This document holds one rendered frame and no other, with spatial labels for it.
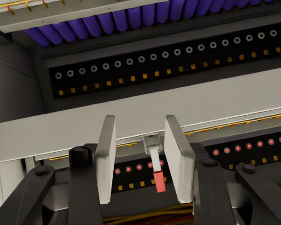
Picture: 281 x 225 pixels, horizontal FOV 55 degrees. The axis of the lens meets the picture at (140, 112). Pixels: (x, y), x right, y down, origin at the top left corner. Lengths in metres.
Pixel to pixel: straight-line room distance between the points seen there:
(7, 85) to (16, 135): 0.10
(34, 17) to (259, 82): 0.27
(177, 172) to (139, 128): 0.16
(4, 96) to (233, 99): 0.29
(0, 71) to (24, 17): 0.08
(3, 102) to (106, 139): 0.25
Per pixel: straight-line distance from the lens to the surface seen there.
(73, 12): 0.35
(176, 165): 0.16
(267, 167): 0.61
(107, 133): 0.17
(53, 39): 0.43
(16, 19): 0.37
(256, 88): 0.34
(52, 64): 0.49
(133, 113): 0.31
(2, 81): 0.41
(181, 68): 0.46
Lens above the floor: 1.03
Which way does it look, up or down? 12 degrees up
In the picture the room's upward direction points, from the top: 169 degrees clockwise
